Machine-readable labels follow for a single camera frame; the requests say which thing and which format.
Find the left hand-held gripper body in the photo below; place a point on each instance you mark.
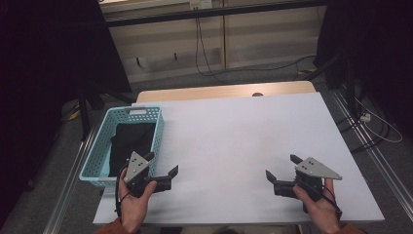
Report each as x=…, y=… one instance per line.
x=136, y=170

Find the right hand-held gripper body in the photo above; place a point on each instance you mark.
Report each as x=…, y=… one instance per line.
x=311, y=172

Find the black garment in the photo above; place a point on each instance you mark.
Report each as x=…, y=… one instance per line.
x=130, y=143

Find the light blue plastic basket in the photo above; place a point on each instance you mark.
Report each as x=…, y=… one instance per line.
x=97, y=152

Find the person's left hand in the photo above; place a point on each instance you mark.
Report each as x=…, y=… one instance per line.
x=134, y=209

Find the person's right hand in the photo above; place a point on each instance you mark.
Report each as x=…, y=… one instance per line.
x=321, y=211

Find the white table mat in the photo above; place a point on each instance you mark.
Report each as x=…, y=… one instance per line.
x=227, y=146

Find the round table grommet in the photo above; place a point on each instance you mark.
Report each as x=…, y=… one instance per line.
x=257, y=94

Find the white power adapter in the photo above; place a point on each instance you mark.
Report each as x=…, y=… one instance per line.
x=365, y=117

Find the wooden table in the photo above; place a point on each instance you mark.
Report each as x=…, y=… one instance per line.
x=195, y=92

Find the beige cabinet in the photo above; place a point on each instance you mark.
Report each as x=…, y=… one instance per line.
x=266, y=39

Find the narrow black curtain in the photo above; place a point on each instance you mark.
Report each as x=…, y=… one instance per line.
x=373, y=48

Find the wide black curtain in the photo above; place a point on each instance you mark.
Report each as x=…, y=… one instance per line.
x=42, y=65

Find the aluminium floor rail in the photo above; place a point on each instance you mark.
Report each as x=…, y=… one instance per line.
x=66, y=191
x=383, y=165

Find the white wall socket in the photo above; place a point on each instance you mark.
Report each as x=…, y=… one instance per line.
x=200, y=4

